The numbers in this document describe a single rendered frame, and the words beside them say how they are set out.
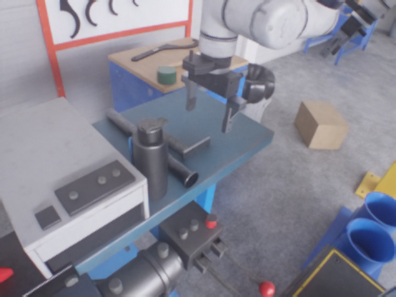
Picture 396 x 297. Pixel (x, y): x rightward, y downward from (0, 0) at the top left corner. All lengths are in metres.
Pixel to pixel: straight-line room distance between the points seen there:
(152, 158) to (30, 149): 0.27
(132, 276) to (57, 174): 0.26
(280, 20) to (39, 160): 0.53
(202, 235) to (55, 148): 0.39
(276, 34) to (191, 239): 0.47
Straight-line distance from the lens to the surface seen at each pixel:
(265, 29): 0.47
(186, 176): 0.64
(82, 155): 0.58
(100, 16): 2.36
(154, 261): 0.61
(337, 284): 1.57
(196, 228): 0.64
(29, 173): 0.58
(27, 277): 0.58
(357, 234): 1.94
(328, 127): 2.72
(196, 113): 0.93
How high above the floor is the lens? 1.56
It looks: 40 degrees down
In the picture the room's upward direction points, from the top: 7 degrees clockwise
